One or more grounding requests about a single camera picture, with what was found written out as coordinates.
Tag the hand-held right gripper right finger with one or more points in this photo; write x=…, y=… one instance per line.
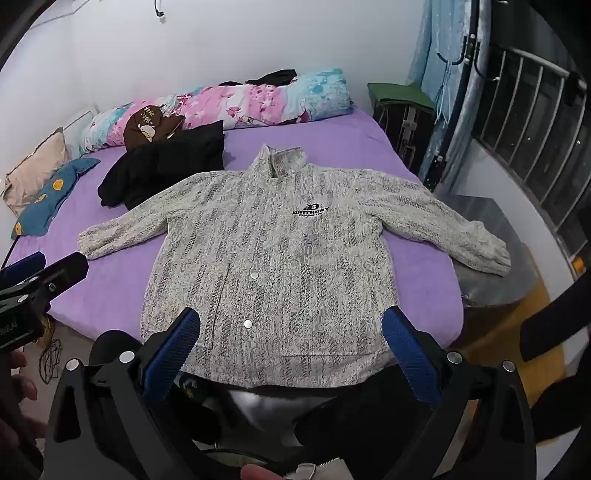
x=413, y=355

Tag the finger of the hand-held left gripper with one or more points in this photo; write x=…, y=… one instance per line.
x=21, y=270
x=64, y=274

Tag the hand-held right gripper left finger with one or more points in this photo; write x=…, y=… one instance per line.
x=171, y=355

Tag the grey white fleece jacket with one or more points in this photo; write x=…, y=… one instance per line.
x=286, y=258

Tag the light blue clothes hanger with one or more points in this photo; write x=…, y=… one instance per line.
x=447, y=92

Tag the person's left hand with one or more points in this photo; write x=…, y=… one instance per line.
x=21, y=378

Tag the person's right hand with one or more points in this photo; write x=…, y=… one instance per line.
x=259, y=472

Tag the blue pillow with yellow print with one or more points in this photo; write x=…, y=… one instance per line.
x=51, y=194

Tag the beige pillow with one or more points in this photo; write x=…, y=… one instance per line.
x=37, y=168

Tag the black garment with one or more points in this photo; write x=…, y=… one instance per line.
x=161, y=166

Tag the brown printed cushion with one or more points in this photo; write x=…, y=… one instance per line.
x=147, y=129

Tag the purple bed sheet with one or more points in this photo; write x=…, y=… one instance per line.
x=360, y=143

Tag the dark suitcase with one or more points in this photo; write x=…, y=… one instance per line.
x=399, y=129

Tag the pink blue floral quilt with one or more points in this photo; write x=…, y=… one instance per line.
x=240, y=104

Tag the green cloth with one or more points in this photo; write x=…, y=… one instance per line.
x=399, y=94

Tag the metal window grille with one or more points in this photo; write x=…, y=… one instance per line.
x=540, y=120

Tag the light blue curtain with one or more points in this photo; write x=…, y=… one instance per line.
x=443, y=87

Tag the small black cloth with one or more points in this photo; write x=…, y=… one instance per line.
x=272, y=76

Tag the black wall hook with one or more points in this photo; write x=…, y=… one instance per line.
x=459, y=53

